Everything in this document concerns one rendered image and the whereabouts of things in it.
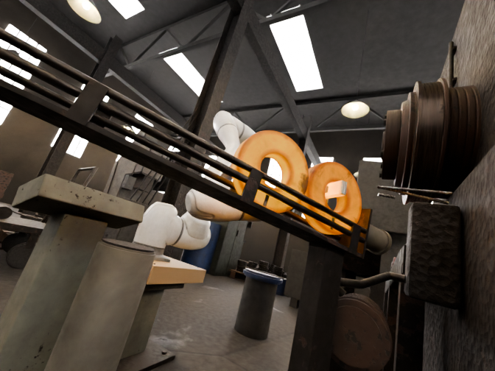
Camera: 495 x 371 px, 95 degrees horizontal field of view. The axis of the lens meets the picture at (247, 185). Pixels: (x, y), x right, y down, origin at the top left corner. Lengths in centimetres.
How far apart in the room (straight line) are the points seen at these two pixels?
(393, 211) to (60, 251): 356
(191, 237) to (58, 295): 71
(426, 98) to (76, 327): 107
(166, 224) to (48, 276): 63
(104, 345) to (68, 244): 23
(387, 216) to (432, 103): 284
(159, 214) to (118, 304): 70
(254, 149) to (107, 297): 39
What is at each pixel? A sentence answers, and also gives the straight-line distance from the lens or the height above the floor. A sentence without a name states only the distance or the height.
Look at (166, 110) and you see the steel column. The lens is 1045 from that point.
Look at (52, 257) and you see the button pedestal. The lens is 66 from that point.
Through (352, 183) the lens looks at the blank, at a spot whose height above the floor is 77.
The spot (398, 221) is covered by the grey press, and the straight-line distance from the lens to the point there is 370.
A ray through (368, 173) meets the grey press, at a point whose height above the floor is 208.
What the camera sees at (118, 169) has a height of 165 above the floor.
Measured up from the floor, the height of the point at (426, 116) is 109.
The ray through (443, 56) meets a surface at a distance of 1005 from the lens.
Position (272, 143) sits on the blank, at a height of 77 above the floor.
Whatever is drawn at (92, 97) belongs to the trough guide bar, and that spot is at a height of 70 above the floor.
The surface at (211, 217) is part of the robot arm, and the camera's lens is 68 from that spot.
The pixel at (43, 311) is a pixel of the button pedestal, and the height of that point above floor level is 35.
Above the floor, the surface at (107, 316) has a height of 40.
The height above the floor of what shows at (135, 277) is 47.
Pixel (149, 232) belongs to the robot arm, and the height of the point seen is 53.
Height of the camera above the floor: 57
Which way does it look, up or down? 15 degrees up
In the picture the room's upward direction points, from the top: 15 degrees clockwise
